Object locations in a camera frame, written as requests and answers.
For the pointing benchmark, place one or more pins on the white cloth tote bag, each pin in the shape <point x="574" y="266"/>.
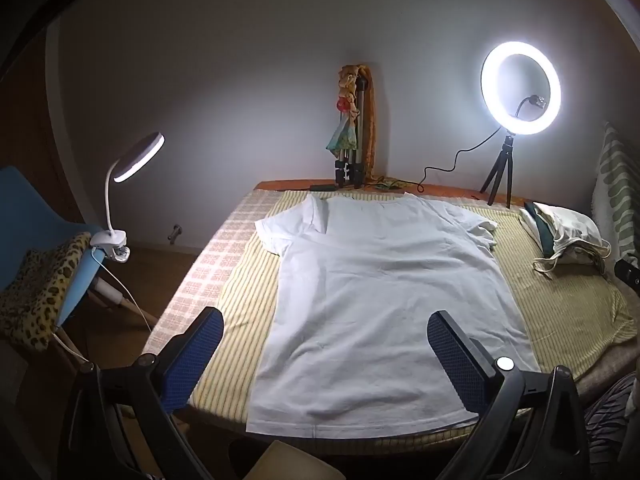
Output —
<point x="570" y="232"/>

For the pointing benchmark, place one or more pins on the pink checked bed sheet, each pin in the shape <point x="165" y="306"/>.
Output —
<point x="210" y="270"/>

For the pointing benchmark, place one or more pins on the white clip lamp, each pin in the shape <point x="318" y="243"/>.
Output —
<point x="142" y="155"/>

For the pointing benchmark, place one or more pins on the person's dark striped clothing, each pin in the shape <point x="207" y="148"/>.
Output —
<point x="612" y="425"/>

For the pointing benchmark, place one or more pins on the yellow striped blanket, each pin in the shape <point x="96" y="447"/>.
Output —
<point x="550" y="300"/>

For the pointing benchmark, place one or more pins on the metal wall hook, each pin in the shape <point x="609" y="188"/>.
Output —
<point x="174" y="234"/>

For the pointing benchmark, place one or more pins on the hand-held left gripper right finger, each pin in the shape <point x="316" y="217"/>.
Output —
<point x="456" y="361"/>

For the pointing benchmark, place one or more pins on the beige card sheet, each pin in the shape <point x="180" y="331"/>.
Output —
<point x="287" y="462"/>

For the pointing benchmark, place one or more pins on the folded silver tripod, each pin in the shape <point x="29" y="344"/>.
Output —
<point x="356" y="162"/>

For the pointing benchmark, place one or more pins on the white t-shirt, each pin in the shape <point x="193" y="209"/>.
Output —
<point x="375" y="310"/>

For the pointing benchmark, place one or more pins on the black gooseneck phone clip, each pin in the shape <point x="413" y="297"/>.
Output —
<point x="536" y="100"/>

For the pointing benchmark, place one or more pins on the small black tripod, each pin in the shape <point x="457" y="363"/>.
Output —
<point x="506" y="170"/>

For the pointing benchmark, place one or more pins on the blue chair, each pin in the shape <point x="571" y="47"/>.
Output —
<point x="30" y="205"/>

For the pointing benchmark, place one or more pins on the leopard print cushion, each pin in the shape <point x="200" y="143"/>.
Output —
<point x="35" y="285"/>

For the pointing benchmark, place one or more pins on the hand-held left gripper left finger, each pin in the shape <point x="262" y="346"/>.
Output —
<point x="196" y="355"/>

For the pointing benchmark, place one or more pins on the green striped pillow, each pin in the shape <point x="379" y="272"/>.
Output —
<point x="617" y="185"/>

